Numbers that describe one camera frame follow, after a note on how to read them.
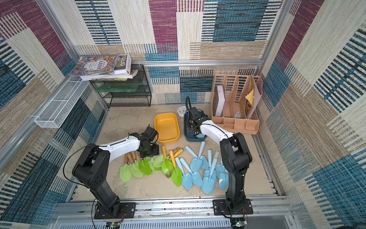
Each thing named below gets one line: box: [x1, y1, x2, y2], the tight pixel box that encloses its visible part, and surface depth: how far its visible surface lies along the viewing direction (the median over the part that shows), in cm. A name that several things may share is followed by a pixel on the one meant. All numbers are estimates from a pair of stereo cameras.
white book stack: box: [80, 53, 139, 82], surface depth 83 cm
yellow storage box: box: [154, 112, 181, 145], surface depth 109 cm
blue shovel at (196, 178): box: [179, 157, 204, 187], surface depth 86 cm
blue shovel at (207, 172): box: [203, 149, 212, 178], surface depth 87 cm
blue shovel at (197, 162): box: [184, 145, 204, 173], surface depth 91 cm
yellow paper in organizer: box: [244, 88, 255, 105], surface depth 91 cm
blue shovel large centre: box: [201, 150, 220, 195], surface depth 83 cm
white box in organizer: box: [214, 85, 226, 117], surface depth 101 cm
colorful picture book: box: [69, 54, 120, 76], surface depth 83 cm
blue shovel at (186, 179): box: [174, 156, 193, 189], surface depth 85 cm
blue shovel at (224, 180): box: [219, 171, 230, 191], surface depth 83 cm
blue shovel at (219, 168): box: [214, 162, 227, 178], surface depth 87 cm
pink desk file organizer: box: [211, 73, 264, 136], surface depth 102 cm
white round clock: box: [177, 105, 187, 118], surface depth 116 cm
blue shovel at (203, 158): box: [198, 141, 210, 170], surface depth 91 cm
